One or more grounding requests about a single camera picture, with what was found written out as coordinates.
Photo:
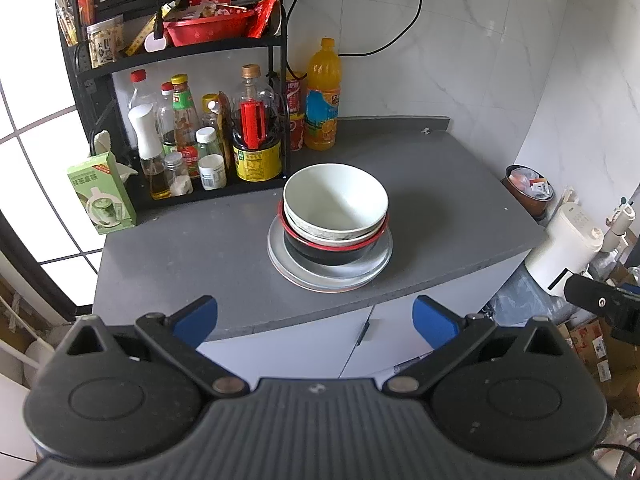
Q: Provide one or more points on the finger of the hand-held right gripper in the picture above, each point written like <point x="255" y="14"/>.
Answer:
<point x="600" y="302"/>

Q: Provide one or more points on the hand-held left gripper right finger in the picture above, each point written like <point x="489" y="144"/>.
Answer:
<point x="435" y="320"/>

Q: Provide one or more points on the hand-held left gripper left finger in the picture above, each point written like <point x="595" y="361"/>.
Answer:
<point x="195" y="317"/>

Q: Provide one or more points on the white ceramic bowl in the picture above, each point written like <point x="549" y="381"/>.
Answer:
<point x="280" y="255"/>

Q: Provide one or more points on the red and black bowl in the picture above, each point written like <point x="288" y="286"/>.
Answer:
<point x="325" y="256"/>

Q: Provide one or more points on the cardboard box with red print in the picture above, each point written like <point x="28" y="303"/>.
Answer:
<point x="585" y="347"/>

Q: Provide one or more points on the white handheld appliance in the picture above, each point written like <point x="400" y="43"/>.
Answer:
<point x="617" y="225"/>

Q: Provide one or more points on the plain cardboard box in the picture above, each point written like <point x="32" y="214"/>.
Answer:
<point x="620" y="385"/>

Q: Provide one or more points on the white cabinet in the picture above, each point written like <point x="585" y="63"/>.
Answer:
<point x="310" y="345"/>

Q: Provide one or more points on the brown trash bin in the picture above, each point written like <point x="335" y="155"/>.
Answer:
<point x="527" y="187"/>

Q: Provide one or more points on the small glass seasoning jar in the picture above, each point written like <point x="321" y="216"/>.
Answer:
<point x="177" y="177"/>

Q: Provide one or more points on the white-capped seasoning bottle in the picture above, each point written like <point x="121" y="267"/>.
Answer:
<point x="212" y="172"/>

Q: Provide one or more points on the green carton box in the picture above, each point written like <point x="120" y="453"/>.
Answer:
<point x="102" y="195"/>

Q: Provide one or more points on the soy sauce bottle yellow label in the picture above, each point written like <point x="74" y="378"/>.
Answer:
<point x="257" y="160"/>

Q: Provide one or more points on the oil sprayer bottle white top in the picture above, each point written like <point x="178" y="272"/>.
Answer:
<point x="147" y="135"/>

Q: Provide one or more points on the sauce bottle with yellow cap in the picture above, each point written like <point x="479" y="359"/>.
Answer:
<point x="184" y="120"/>

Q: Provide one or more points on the white tissue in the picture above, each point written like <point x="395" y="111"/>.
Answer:
<point x="102" y="142"/>

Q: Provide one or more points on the brown sauce bottle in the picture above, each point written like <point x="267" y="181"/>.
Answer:
<point x="217" y="110"/>

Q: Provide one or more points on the window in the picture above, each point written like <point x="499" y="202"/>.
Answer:
<point x="30" y="185"/>

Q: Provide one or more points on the clear bottle with red cap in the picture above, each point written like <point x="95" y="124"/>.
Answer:
<point x="141" y="92"/>

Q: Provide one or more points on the orange juice bottle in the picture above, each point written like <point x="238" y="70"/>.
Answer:
<point x="321" y="110"/>

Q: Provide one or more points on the black storage rack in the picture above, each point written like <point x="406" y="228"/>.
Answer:
<point x="175" y="57"/>

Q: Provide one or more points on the clear snack jar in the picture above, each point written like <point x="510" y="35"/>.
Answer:
<point x="105" y="42"/>

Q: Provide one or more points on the red plastic basket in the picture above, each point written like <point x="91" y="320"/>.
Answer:
<point x="207" y="27"/>

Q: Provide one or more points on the red snack packet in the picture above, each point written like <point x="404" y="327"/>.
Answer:
<point x="262" y="15"/>

